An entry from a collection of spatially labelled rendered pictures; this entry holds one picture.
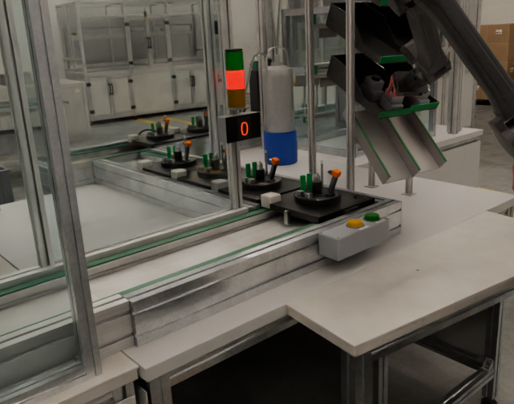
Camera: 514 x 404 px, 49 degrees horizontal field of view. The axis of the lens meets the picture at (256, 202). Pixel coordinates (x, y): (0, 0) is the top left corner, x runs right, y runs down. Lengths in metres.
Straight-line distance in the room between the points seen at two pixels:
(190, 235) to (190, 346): 0.43
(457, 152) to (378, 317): 2.10
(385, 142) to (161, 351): 1.06
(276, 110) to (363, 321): 1.50
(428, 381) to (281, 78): 1.45
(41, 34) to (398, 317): 0.88
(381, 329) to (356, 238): 0.32
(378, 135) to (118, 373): 1.16
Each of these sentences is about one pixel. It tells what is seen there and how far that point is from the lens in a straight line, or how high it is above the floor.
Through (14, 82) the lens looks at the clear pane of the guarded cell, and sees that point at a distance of 0.97.
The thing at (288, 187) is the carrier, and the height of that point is 0.97.
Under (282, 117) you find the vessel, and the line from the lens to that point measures 2.58.
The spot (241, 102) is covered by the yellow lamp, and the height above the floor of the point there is 1.27.
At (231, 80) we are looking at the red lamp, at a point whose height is 1.33.
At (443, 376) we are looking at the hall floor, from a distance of 2.67.
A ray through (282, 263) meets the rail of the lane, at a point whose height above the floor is 0.92.
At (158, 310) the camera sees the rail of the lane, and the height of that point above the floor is 0.92.
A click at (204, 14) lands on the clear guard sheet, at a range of 1.57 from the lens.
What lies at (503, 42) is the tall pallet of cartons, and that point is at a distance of 10.43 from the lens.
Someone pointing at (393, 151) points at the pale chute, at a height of 1.06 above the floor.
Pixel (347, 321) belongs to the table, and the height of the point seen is 0.86.
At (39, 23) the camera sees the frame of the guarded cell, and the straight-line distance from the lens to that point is 0.98.
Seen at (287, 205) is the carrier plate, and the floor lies 0.97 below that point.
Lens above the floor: 1.46
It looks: 17 degrees down
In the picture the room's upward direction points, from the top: 3 degrees counter-clockwise
